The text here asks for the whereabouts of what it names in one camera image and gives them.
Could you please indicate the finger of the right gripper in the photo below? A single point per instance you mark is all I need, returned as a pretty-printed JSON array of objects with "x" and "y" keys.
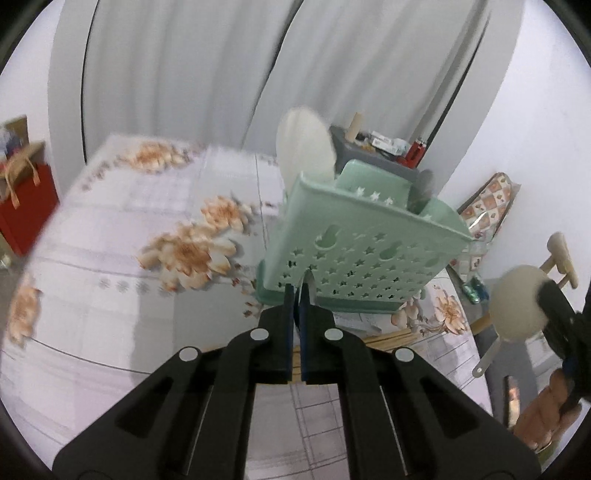
[{"x": 564, "y": 330}]

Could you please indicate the white curtain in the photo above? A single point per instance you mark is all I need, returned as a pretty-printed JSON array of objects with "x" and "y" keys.
[{"x": 224, "y": 72}]

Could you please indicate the red thermos bottle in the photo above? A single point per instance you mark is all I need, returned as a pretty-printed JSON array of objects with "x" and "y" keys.
[{"x": 415, "y": 154}]

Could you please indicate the cream plastic rice paddle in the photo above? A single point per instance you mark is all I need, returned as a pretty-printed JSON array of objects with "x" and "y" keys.
[{"x": 513, "y": 311}]

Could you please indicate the open cardboard box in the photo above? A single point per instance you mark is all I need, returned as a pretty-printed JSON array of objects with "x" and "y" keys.
[{"x": 15, "y": 139}]

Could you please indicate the person's right hand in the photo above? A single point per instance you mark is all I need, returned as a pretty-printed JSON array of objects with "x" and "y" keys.
[{"x": 542, "y": 424}]

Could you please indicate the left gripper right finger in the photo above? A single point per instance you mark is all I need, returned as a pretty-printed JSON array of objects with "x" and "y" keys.
[{"x": 402, "y": 418}]

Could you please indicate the steel spoon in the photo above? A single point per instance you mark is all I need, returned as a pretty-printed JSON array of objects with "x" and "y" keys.
[{"x": 420, "y": 192}]

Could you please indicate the mint green utensil holder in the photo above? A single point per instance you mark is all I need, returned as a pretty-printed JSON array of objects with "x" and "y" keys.
[{"x": 368, "y": 253}]

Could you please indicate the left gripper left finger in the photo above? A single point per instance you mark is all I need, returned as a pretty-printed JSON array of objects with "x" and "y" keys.
[{"x": 190, "y": 418}]

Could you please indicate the bamboo chopstick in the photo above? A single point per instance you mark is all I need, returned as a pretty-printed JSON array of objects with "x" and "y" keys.
[{"x": 396, "y": 338}]

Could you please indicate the patterned folded board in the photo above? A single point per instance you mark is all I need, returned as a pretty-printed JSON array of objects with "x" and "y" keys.
[{"x": 484, "y": 214}]

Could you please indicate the red paper gift bag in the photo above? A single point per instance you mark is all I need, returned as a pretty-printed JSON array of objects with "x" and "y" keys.
[{"x": 22, "y": 226}]

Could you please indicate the cardboard tube roll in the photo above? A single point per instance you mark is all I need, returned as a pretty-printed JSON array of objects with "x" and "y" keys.
[{"x": 354, "y": 128}]

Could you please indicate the grey side cabinet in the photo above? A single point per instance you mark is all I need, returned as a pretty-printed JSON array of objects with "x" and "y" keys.
[{"x": 347, "y": 151}]

